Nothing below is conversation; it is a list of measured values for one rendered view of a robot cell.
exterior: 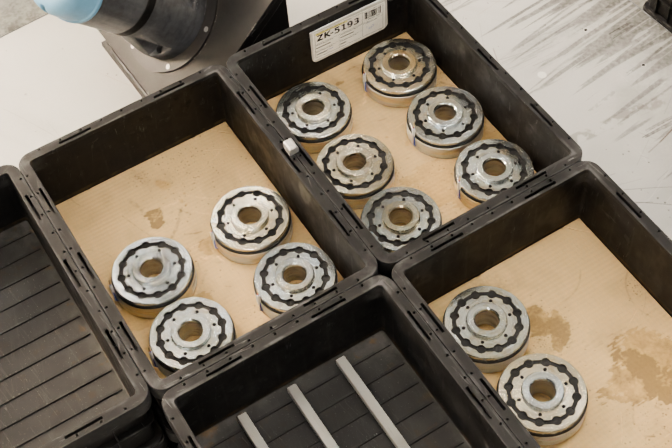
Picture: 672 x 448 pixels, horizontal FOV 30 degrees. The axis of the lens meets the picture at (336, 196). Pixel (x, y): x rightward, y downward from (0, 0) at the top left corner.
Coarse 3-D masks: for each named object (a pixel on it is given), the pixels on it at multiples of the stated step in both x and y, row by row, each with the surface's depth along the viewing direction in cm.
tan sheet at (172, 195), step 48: (192, 144) 171; (240, 144) 171; (96, 192) 167; (144, 192) 167; (192, 192) 167; (96, 240) 163; (192, 240) 162; (240, 288) 157; (144, 336) 154; (192, 336) 153
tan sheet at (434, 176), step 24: (336, 72) 178; (360, 72) 178; (360, 96) 175; (360, 120) 172; (384, 120) 172; (408, 144) 169; (408, 168) 167; (432, 168) 167; (432, 192) 164; (360, 216) 163; (456, 216) 162
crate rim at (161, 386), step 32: (160, 96) 164; (96, 128) 161; (32, 160) 158; (288, 160) 156; (320, 192) 153; (64, 224) 152; (96, 288) 146; (288, 320) 142; (128, 352) 141; (224, 352) 140; (160, 384) 138
